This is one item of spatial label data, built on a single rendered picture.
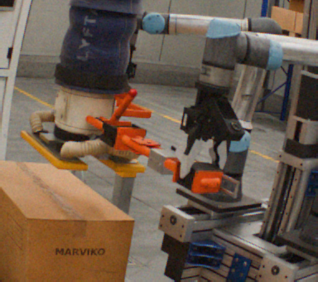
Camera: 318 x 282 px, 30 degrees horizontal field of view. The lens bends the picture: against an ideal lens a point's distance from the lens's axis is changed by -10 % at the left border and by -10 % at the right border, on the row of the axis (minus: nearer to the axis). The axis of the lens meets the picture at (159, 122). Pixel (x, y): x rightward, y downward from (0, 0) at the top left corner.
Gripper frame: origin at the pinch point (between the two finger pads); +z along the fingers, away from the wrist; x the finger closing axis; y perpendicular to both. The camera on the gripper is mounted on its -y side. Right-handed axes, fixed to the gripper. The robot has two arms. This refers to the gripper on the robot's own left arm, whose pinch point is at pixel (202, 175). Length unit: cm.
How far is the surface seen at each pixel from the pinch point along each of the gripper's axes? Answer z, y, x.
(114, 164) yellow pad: 11.5, 45.1, -3.6
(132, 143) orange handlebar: -0.1, 25.7, 3.8
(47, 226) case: 36, 54, 12
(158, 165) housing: 1.4, 12.1, 3.9
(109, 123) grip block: -1.6, 38.5, 3.8
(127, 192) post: 42, 106, -47
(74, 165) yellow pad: 11.8, 43.3, 10.4
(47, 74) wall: 122, 961, -359
